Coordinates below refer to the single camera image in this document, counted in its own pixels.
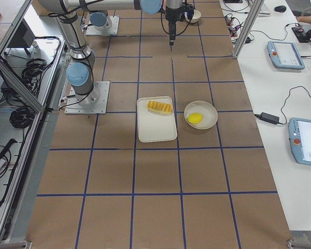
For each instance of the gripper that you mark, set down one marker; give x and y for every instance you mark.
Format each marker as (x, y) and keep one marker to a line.
(171, 15)

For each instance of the small electronics board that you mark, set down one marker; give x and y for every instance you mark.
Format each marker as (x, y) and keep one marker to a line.
(300, 34)

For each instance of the teach pendant near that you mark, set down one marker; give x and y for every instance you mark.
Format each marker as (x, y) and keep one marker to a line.
(300, 140)

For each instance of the black power adapter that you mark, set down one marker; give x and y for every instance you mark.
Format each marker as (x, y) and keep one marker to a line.
(268, 118)

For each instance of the yellow lemon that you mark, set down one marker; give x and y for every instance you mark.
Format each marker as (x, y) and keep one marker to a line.
(195, 118)

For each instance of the cream bowl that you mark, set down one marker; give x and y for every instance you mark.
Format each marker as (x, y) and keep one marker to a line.
(192, 16)

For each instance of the teach pendant far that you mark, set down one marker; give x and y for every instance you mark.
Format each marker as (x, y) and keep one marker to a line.
(285, 55)

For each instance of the teach pendant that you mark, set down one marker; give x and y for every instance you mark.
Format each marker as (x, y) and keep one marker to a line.
(285, 55)
(300, 140)

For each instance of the black computer mouse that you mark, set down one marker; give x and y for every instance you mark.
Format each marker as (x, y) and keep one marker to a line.
(280, 8)

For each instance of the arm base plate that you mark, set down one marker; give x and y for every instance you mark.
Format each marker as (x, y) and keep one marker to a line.
(94, 103)
(92, 31)

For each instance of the aluminium frame post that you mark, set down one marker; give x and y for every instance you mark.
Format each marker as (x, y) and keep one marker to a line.
(248, 23)

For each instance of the striped orange bread roll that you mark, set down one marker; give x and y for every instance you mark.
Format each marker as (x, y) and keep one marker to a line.
(159, 107)

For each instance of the white rectangular tray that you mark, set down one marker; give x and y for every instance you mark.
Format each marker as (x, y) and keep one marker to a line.
(155, 127)

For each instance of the person forearm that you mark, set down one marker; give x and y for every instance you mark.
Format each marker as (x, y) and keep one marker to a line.
(305, 19)

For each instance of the white plate with lemon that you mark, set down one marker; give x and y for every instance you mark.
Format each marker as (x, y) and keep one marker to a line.
(210, 115)

